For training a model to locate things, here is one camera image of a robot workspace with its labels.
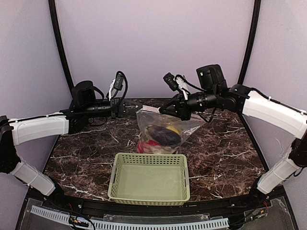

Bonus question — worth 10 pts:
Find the yellow bell pepper toy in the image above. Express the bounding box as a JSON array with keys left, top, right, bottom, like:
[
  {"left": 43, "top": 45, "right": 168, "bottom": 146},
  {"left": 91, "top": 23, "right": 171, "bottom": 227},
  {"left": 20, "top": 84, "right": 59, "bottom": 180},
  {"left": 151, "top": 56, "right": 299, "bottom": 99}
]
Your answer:
[{"left": 167, "top": 126, "right": 181, "bottom": 135}]

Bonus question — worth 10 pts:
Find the purple eggplant toy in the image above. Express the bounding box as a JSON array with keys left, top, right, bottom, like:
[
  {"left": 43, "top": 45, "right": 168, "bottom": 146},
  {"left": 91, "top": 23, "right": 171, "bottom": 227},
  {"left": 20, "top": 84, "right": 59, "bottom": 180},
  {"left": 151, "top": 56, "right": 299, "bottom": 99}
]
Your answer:
[{"left": 146, "top": 126, "right": 181, "bottom": 146}]

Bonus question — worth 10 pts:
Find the clear zip top bag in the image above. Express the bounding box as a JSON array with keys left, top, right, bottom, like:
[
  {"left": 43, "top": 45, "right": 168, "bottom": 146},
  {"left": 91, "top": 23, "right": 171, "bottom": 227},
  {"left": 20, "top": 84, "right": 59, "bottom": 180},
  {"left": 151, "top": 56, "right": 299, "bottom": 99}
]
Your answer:
[{"left": 136, "top": 105, "right": 205, "bottom": 154}]

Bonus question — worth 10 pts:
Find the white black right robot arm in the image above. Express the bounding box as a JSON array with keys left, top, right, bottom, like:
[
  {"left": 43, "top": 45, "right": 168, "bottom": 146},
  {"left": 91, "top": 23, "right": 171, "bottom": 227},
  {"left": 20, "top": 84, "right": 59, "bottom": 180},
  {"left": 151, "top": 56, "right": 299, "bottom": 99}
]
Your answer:
[{"left": 159, "top": 64, "right": 307, "bottom": 195}]

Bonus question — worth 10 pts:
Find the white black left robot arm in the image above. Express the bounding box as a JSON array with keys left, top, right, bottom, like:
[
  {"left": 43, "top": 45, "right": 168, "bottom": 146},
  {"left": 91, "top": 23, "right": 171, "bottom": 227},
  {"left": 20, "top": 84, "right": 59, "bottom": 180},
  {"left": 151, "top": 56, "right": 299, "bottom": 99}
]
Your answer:
[{"left": 0, "top": 80, "right": 142, "bottom": 196}]

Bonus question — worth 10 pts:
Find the green plastic basket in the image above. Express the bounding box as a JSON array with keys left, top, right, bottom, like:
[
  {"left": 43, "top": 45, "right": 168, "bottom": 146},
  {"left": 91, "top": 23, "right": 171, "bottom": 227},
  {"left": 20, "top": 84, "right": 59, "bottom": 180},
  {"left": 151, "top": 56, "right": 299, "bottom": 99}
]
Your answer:
[{"left": 107, "top": 153, "right": 190, "bottom": 206}]

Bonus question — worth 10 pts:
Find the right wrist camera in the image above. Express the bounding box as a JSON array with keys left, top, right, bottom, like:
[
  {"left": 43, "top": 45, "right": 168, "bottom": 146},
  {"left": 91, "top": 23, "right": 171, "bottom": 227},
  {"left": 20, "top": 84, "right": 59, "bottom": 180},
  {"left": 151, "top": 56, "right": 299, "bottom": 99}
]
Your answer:
[{"left": 163, "top": 73, "right": 190, "bottom": 101}]

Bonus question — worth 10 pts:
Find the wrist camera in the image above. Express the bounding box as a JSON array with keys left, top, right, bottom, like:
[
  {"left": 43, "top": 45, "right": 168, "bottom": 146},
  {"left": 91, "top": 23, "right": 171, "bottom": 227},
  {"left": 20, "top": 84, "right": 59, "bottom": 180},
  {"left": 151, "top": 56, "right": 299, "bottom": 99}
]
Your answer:
[
  {"left": 106, "top": 70, "right": 128, "bottom": 101},
  {"left": 163, "top": 73, "right": 190, "bottom": 101}
]

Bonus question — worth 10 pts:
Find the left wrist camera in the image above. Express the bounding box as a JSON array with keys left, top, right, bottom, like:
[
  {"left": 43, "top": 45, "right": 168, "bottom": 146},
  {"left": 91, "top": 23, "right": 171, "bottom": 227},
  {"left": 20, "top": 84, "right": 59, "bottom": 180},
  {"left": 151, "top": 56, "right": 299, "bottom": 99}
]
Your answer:
[{"left": 106, "top": 70, "right": 128, "bottom": 101}]

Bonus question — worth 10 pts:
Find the white cable duct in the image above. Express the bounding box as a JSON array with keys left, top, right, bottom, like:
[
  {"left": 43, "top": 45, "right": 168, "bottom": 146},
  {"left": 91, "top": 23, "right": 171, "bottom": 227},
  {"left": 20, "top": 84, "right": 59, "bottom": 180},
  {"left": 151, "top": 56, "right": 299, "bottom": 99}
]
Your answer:
[{"left": 30, "top": 205, "right": 229, "bottom": 230}]

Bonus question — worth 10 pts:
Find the black left frame post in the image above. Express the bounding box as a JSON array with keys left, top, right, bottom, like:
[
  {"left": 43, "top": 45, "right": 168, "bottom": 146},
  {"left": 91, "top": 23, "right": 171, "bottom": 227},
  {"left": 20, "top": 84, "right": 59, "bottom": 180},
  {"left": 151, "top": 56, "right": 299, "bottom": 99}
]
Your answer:
[{"left": 48, "top": 0, "right": 74, "bottom": 91}]

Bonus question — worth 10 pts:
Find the black frame post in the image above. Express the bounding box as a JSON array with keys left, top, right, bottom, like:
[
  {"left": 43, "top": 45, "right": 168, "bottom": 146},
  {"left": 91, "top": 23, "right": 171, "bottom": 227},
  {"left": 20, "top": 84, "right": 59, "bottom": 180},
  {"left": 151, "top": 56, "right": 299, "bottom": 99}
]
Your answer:
[
  {"left": 237, "top": 0, "right": 261, "bottom": 84},
  {"left": 48, "top": 0, "right": 74, "bottom": 91}
]

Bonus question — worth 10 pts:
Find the black right frame post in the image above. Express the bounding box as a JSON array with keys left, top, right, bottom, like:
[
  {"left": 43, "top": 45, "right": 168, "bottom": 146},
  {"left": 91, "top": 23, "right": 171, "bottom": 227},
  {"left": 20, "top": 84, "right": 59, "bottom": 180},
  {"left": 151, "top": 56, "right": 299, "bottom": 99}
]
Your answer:
[{"left": 237, "top": 0, "right": 261, "bottom": 84}]

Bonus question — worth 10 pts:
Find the black front rail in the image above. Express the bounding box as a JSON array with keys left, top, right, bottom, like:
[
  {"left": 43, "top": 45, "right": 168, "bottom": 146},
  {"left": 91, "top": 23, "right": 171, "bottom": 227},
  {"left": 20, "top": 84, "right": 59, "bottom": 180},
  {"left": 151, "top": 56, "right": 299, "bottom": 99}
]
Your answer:
[{"left": 27, "top": 182, "right": 285, "bottom": 225}]

